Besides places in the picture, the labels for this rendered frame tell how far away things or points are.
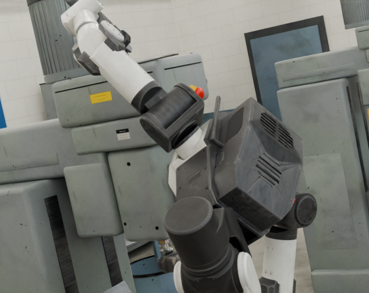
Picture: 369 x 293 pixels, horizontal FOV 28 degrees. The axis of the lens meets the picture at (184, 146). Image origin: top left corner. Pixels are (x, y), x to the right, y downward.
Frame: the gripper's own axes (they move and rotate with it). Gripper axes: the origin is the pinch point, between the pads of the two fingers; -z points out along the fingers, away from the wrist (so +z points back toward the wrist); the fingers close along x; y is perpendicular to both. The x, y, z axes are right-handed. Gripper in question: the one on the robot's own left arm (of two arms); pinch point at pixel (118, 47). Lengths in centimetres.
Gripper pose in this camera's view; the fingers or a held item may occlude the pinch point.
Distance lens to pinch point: 242.0
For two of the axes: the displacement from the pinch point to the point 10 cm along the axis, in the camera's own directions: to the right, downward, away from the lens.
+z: -4.1, -3.4, -8.4
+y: 0.0, -9.3, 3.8
